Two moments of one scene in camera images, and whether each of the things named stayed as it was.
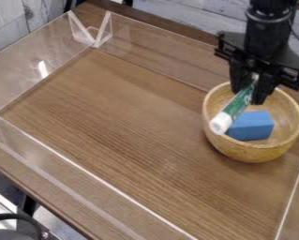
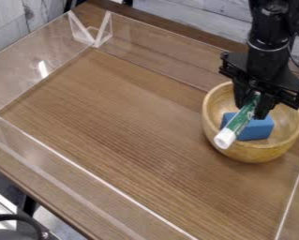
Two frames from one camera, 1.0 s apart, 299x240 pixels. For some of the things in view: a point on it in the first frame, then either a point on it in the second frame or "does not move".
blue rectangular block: (252, 125) does not move
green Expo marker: (223, 120) -> (227, 138)
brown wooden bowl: (261, 150) does not move
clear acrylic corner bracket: (92, 36) does not move
